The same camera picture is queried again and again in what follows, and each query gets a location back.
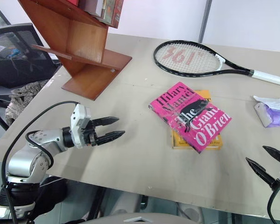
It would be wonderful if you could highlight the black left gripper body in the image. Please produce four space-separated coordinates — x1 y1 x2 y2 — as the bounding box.
82 119 101 147

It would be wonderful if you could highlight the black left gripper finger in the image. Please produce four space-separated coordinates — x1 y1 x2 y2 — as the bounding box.
97 130 126 146
93 116 120 128

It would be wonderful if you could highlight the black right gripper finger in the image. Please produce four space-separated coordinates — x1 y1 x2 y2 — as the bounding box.
245 157 278 189
262 145 280 164

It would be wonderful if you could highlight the yellow paperback book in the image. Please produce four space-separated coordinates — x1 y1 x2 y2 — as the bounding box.
170 89 224 150

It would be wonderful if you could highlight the brown wooden bookshelf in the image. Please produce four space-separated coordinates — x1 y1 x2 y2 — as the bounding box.
17 0 133 101

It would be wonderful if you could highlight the pink Hilary Mantel book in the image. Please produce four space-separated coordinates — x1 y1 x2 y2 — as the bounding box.
148 81 233 154

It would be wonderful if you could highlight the purple tissue pack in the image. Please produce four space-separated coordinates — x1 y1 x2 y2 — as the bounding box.
253 102 280 128

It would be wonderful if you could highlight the white crumpled tissue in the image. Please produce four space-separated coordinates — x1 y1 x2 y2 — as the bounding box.
252 94 280 110

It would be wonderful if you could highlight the black table leg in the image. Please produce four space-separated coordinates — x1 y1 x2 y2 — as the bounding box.
87 186 107 221

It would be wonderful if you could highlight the brown patterned cloth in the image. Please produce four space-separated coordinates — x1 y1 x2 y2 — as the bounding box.
5 79 50 126

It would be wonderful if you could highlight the white flat piece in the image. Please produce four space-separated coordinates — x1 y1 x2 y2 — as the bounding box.
123 216 153 223

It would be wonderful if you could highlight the black white tennis racket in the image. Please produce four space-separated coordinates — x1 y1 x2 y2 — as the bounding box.
153 40 280 88

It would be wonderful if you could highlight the black mesh office chair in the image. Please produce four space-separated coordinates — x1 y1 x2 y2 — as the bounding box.
0 22 62 131

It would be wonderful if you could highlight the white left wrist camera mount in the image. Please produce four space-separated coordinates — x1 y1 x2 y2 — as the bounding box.
70 104 93 149

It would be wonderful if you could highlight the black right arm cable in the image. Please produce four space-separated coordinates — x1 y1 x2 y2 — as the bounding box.
266 179 280 222

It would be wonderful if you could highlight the grey metal post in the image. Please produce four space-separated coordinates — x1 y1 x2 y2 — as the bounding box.
197 0 212 43

